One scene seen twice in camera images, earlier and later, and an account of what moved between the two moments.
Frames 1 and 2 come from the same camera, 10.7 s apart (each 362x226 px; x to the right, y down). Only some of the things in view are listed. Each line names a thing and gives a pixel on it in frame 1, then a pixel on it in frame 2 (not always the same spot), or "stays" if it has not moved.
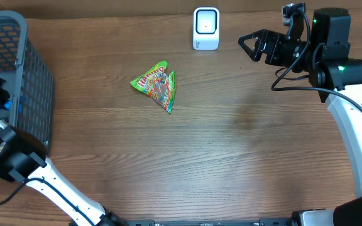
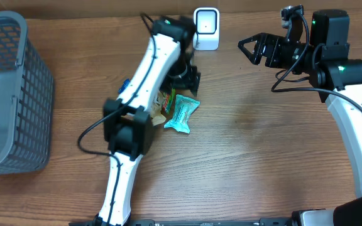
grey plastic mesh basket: [6, 52] stays
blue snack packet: [8, 105] -> [124, 85]
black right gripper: [273, 37] stays
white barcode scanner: [206, 28] stays
